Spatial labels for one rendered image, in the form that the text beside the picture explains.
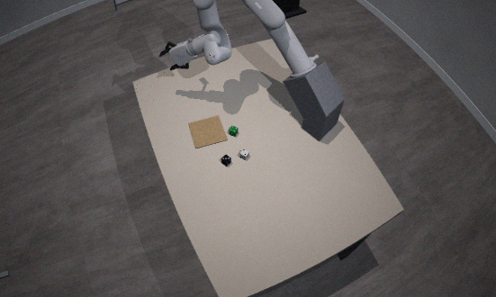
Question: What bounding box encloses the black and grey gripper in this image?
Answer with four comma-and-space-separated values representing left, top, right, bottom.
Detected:
159, 40, 197, 70

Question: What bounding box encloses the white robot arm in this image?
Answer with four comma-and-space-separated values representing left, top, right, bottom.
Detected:
187, 0, 319, 77

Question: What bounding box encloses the brown mat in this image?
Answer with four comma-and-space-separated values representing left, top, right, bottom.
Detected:
188, 115, 228, 149

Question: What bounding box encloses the green die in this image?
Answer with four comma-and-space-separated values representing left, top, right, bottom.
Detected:
229, 126, 239, 137

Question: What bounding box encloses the black die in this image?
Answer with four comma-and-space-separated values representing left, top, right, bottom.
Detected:
221, 155, 231, 167

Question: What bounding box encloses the white die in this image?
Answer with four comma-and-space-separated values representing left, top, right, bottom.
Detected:
239, 149, 249, 160

